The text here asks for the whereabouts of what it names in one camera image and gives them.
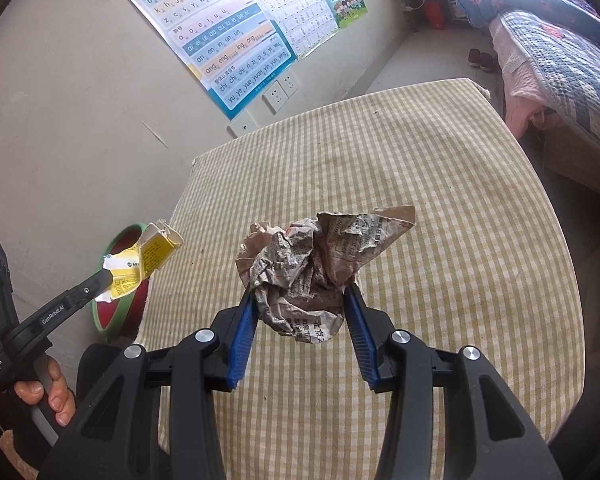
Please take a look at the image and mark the beige checkered tablecloth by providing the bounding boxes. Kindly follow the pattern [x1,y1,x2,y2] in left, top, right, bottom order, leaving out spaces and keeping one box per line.
[138,78,585,479]

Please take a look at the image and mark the white blank wall plate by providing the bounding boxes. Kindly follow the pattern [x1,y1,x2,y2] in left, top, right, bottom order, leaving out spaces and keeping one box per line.
[227,110,259,139]

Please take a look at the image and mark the white wall socket right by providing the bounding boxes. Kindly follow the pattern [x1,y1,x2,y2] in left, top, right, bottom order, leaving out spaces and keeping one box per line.
[277,70,300,98]

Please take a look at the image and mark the person's left hand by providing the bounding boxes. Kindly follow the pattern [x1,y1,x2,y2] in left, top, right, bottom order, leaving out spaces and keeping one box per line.
[14,356,76,427]

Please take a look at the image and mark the yellow cardboard box torn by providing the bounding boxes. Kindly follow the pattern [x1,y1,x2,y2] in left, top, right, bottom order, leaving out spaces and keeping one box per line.
[95,220,184,302]

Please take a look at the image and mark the red shoes on floor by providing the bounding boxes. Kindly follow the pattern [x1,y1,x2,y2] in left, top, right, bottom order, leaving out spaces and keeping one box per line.
[467,49,498,73]

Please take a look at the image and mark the newspaper ball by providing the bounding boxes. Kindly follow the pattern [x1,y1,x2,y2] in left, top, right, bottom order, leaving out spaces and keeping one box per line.
[235,205,416,344]

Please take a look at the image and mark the white wall socket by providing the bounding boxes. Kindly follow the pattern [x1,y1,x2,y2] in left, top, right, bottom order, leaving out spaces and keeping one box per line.
[262,80,288,115]
[277,70,300,98]

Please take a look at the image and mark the green and red plastic basin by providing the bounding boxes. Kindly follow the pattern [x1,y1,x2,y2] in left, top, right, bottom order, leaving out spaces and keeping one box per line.
[90,252,149,341]

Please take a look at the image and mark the white wall socket left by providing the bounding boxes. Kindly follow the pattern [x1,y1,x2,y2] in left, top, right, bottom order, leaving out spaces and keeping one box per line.
[262,80,288,115]

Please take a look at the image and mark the bed with plaid quilt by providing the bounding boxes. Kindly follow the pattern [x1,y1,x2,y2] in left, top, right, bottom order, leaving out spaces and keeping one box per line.
[489,11,600,194]

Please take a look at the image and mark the blue pinyin wall poster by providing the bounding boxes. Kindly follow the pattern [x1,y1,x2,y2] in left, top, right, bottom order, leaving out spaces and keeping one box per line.
[130,0,297,119]

